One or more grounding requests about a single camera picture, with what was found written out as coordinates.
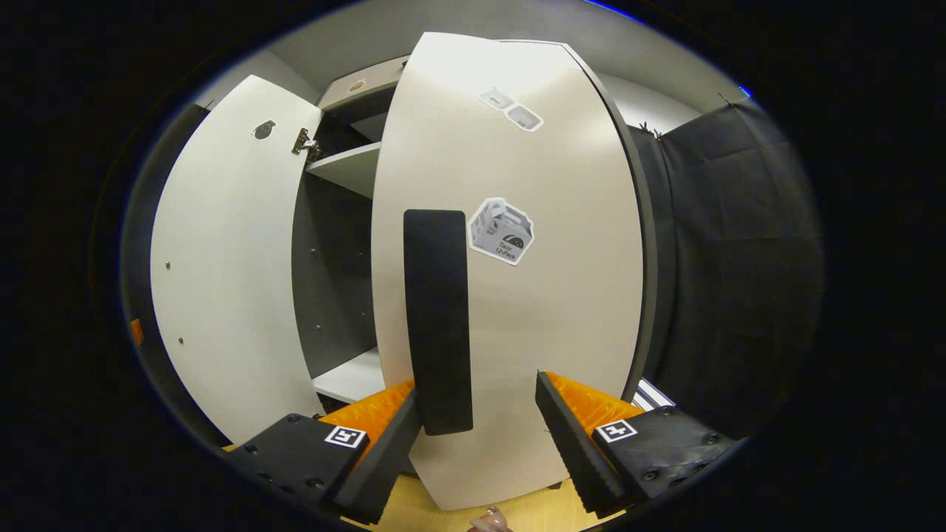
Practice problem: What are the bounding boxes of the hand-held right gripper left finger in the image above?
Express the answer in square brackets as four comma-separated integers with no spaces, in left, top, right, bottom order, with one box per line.
[225,379,423,525]

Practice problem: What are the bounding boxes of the flat black door handle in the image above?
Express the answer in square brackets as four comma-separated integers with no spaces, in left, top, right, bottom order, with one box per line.
[403,209,474,435]

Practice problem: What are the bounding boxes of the white door with bar handle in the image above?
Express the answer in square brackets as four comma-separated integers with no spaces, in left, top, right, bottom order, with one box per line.
[150,74,326,446]

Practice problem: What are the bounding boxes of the white and grey cabinet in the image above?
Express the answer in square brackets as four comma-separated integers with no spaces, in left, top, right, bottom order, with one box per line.
[290,55,411,415]

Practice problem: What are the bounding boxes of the metal door hinge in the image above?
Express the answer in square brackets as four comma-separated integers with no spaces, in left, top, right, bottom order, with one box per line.
[291,127,323,162]

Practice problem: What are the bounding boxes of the white cabinet shelf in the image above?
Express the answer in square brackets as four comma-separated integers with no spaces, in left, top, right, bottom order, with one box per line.
[305,142,382,200]

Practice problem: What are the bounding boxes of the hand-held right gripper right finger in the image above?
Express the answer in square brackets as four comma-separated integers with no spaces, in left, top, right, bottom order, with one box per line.
[535,371,740,518]

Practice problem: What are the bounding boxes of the aluminium frame bar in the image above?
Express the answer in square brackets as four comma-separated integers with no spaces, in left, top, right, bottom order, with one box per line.
[632,377,675,412]

